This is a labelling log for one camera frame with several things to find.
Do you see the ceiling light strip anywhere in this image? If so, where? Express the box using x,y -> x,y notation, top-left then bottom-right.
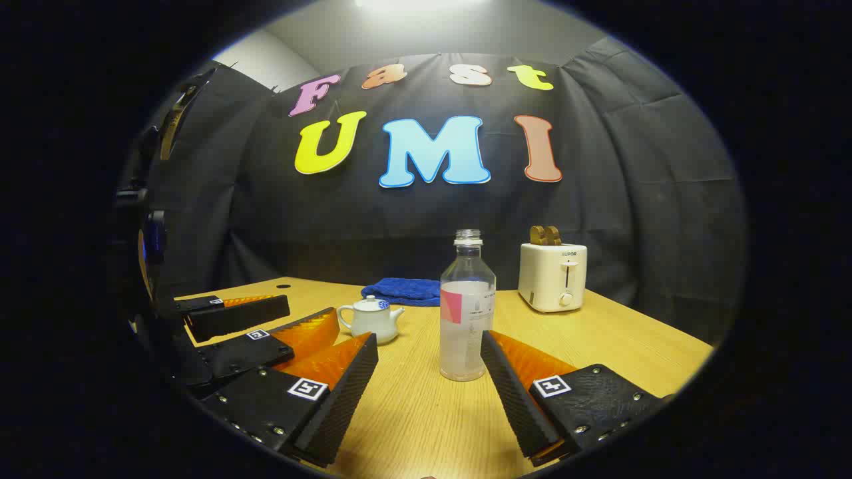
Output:
356,0 -> 487,10

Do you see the black backdrop cloth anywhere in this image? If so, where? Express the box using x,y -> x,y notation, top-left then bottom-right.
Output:
143,53 -> 749,347

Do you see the clear plastic water bottle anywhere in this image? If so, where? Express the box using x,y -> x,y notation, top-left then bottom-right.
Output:
439,230 -> 497,383

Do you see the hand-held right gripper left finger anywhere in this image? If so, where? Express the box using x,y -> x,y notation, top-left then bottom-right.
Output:
200,331 -> 379,468

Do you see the blue folded towel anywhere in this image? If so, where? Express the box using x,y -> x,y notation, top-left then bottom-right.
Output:
361,277 -> 441,307

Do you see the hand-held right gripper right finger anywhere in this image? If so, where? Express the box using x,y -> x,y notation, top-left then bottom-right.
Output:
481,330 -> 674,468

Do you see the white toaster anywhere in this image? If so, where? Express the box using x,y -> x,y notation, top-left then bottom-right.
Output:
518,242 -> 588,313

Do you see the white ceramic teacup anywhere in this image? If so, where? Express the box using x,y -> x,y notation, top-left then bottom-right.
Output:
337,295 -> 405,345

